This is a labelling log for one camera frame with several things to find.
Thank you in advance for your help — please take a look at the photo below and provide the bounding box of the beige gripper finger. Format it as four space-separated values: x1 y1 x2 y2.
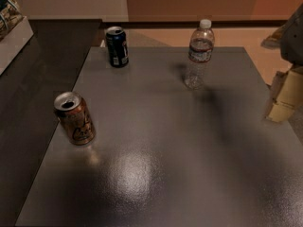
265 71 288 119
270 70 303 122

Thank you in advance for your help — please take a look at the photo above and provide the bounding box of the clear plastic water bottle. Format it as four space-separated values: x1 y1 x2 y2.
184 19 215 90

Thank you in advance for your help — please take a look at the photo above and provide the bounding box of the dark blue soda can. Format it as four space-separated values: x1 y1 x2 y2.
106 26 129 68

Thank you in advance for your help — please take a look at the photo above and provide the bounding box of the orange soda can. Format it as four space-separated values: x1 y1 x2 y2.
54 92 96 146

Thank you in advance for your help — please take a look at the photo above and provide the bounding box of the white box with patterned item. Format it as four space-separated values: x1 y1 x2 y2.
0 0 33 75

